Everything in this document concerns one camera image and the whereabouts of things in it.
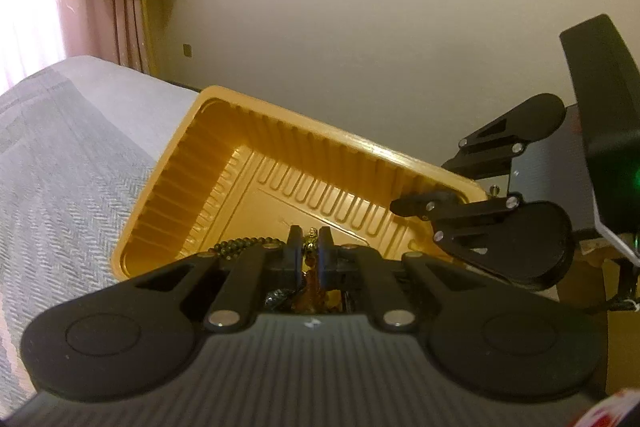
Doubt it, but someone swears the brown cardboard box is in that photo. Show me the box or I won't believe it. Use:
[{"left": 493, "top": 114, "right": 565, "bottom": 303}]
[{"left": 555, "top": 234, "right": 640, "bottom": 395}]

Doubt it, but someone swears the yellow plastic tray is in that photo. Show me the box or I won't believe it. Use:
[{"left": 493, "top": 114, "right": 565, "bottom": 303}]
[{"left": 110, "top": 85, "right": 488, "bottom": 314}]

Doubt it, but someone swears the black cable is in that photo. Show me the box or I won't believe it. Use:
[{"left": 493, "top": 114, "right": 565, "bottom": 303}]
[{"left": 590, "top": 256, "right": 640, "bottom": 314}]

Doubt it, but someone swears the grey herringbone bedspread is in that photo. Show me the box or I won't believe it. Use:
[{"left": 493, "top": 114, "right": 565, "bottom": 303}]
[{"left": 0, "top": 55, "right": 201, "bottom": 410}]

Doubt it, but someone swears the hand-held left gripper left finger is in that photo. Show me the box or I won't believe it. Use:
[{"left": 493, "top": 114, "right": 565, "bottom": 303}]
[{"left": 120, "top": 227, "right": 306, "bottom": 334}]

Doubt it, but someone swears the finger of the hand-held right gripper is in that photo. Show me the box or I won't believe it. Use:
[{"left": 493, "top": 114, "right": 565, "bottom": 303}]
[
  {"left": 390, "top": 191, "right": 523, "bottom": 260},
  {"left": 442, "top": 97, "right": 532, "bottom": 181}
]

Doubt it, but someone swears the red white packet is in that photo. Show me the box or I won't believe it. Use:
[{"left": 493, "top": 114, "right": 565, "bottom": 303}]
[{"left": 572, "top": 388, "right": 640, "bottom": 427}]

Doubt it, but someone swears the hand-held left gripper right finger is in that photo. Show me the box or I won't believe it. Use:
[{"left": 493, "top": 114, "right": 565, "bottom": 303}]
[{"left": 318, "top": 227, "right": 486, "bottom": 334}]

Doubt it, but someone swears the striped beige curtain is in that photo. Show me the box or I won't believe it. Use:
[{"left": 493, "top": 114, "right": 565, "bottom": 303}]
[{"left": 111, "top": 0, "right": 157, "bottom": 76}]

